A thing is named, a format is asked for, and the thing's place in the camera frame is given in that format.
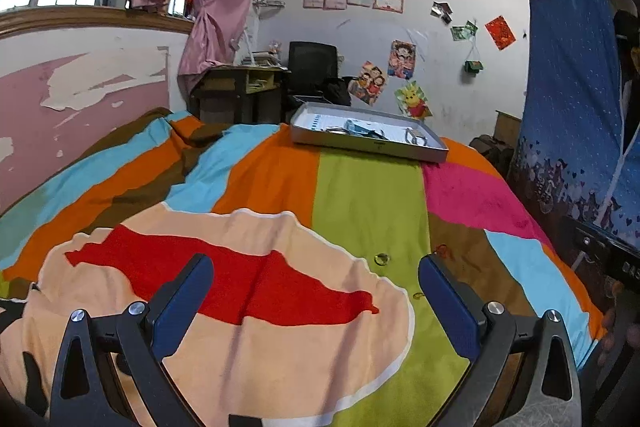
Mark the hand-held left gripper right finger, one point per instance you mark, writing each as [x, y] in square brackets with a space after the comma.
[450, 307]

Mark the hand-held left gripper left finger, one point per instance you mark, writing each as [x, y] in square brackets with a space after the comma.
[182, 307]

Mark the grey cardboard box tray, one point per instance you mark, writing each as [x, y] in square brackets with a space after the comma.
[370, 149]

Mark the person's right hand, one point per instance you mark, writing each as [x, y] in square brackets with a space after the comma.
[622, 329]

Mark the brown suitcase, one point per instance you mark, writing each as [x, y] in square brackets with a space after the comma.
[492, 154]

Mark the multicoloured patchwork blanket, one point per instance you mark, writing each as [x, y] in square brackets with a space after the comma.
[310, 207]

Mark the blue printed wardrobe cover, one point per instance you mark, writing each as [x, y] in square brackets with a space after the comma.
[570, 97]

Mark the wooden cabinet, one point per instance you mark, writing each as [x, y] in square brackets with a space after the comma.
[507, 127]

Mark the wooden desk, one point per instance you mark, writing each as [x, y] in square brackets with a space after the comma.
[225, 89]

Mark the dark cloth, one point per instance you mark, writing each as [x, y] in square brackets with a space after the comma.
[627, 37]

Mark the white paper sheets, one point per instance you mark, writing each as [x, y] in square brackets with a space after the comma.
[320, 119]

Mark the small green hanging bag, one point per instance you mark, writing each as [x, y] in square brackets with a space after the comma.
[473, 66]

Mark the black bag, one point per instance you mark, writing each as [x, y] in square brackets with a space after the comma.
[337, 91]

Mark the stack of books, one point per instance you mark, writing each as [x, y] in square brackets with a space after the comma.
[262, 58]

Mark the black office chair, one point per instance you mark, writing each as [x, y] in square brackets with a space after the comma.
[312, 67]

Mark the white desk lamp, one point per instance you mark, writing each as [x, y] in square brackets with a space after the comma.
[250, 42]

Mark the yellow bear wall poster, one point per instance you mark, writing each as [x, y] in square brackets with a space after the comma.
[412, 101]

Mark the cartoon family wall poster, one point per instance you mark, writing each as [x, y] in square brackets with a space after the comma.
[369, 83]

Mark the anime wall poster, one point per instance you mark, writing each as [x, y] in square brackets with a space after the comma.
[402, 59]

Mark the red wall paper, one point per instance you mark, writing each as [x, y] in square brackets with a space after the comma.
[500, 33]

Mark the green wall card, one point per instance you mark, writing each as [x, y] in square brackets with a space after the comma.
[464, 31]

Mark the small wall photos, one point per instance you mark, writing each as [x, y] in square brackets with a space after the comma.
[442, 12]

